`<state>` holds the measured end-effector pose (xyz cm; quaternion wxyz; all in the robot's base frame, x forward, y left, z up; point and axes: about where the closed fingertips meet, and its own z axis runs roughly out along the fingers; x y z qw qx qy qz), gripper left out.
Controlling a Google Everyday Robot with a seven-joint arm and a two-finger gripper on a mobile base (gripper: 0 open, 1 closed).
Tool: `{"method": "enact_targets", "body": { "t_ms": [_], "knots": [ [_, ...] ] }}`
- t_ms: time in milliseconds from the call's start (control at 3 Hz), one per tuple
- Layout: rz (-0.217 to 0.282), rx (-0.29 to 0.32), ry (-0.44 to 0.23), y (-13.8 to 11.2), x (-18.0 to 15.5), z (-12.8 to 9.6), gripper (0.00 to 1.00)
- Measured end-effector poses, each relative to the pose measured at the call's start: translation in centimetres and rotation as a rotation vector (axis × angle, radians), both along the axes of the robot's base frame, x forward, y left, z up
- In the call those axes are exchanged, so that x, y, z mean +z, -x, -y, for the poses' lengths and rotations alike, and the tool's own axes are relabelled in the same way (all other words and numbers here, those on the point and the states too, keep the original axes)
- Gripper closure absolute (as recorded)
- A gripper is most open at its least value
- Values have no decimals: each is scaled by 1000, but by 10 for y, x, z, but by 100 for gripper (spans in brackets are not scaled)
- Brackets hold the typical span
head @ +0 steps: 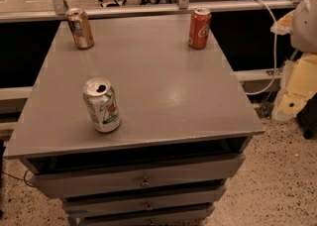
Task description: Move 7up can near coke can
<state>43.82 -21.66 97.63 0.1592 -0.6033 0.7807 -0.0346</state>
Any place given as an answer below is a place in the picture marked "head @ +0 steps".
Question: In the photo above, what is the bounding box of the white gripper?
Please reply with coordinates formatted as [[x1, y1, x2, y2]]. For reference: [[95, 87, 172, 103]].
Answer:
[[270, 10, 317, 122]]

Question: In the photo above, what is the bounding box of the white green 7up can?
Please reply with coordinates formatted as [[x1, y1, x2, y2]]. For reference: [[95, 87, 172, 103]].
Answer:
[[83, 77, 120, 133]]

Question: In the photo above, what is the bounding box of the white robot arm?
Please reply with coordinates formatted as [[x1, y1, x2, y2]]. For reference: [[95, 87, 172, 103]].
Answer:
[[270, 0, 317, 121]]

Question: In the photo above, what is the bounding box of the red coke can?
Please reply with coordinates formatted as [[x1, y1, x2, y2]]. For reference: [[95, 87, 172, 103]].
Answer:
[[188, 7, 212, 50]]

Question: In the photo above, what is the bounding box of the brown gold soda can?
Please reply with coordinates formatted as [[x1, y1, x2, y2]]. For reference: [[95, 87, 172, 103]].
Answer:
[[66, 8, 94, 50]]

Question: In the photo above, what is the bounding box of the grey drawer cabinet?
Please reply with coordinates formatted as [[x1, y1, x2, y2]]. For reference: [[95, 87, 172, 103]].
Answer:
[[4, 13, 265, 226]]

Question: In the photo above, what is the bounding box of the bottom grey drawer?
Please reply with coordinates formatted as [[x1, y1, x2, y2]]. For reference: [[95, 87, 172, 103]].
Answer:
[[68, 203, 214, 226]]

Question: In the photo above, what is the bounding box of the grey drawer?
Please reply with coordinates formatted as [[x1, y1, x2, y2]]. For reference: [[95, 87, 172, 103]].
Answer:
[[32, 153, 246, 198], [62, 184, 226, 218], [68, 203, 214, 226]]

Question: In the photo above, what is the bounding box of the middle grey drawer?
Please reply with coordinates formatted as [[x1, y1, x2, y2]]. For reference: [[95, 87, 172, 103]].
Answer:
[[62, 184, 226, 218]]

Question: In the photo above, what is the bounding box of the top grey drawer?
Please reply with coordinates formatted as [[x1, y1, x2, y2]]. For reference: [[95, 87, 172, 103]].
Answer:
[[32, 153, 246, 198]]

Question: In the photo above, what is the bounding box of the white cable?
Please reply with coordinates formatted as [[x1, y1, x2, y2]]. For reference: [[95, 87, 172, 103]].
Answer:
[[245, 0, 279, 96]]

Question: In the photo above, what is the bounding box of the black floor cable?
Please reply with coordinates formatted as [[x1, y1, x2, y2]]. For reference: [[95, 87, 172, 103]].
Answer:
[[0, 169, 36, 188]]

